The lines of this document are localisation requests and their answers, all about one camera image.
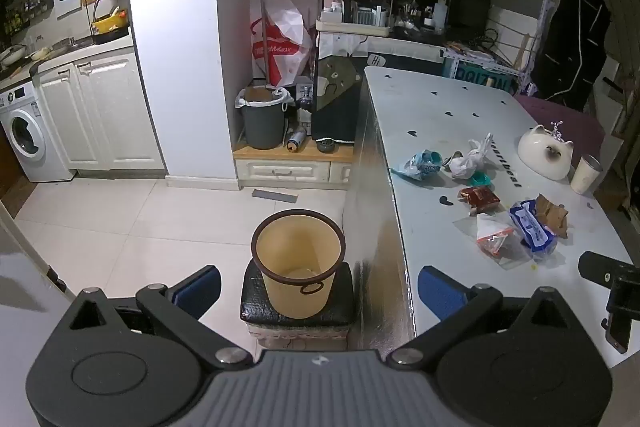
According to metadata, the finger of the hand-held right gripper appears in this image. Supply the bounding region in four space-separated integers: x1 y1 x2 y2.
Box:
578 251 640 285

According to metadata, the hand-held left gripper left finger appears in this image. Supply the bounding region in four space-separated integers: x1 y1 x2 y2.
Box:
65 265 253 370

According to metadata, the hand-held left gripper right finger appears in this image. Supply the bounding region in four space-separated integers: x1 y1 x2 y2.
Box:
385 265 573 369

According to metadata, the clear packet with red print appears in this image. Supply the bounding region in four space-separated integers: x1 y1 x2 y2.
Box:
475 213 531 265

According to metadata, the torn cardboard piece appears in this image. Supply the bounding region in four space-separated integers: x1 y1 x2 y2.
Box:
535 194 571 238

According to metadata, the blue and white packet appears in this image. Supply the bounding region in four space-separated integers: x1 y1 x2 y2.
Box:
509 201 558 258

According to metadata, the brown snack packet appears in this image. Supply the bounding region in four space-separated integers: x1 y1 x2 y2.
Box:
459 186 501 214

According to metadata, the beige waste bin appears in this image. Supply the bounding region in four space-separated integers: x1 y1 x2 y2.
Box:
251 209 347 320

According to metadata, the blue plastic bag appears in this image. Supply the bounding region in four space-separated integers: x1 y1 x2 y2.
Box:
390 150 443 180

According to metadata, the grey trash bin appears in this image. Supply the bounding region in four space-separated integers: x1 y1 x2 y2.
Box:
235 86 292 150

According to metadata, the black cushioned stool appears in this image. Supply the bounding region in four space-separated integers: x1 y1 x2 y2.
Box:
240 257 357 353

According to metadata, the white heart print table cover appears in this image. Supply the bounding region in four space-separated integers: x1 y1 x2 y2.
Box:
364 66 636 368

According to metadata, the cream cup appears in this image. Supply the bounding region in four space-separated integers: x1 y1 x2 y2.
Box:
570 154 601 195

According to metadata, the grey flat strip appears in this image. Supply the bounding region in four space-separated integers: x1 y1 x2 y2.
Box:
251 189 299 202

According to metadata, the cat-shaped ceramic ornament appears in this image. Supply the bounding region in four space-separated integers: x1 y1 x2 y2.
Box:
517 124 573 180

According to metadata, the wooden top drawer cabinet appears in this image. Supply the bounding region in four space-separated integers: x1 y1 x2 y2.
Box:
233 139 356 192

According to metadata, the purple cloth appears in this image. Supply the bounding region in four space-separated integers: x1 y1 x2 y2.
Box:
515 94 606 158

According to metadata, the grey spray can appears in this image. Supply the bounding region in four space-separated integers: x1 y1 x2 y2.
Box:
286 127 308 152

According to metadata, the white kitchen cabinet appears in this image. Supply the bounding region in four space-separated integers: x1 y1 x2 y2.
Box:
32 47 166 172

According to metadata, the black bear print cloth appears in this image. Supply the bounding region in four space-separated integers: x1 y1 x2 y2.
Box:
312 57 362 142

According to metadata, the teal sign board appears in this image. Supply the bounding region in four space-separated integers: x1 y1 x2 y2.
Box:
442 59 518 95

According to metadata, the black jacket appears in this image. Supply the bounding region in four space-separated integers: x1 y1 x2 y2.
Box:
530 0 612 112

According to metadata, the white washing machine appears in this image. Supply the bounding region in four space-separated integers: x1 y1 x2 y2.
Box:
0 82 76 182

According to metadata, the red and white plastic bag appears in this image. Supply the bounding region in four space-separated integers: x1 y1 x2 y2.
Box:
250 0 313 88

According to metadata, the long wooden stick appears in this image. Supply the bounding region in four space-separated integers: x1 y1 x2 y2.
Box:
259 0 272 88

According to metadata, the cream two-tier shelf rack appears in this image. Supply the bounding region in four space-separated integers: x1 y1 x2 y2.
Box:
316 0 396 38

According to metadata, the yellow pot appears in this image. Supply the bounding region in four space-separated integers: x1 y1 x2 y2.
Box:
91 9 130 38

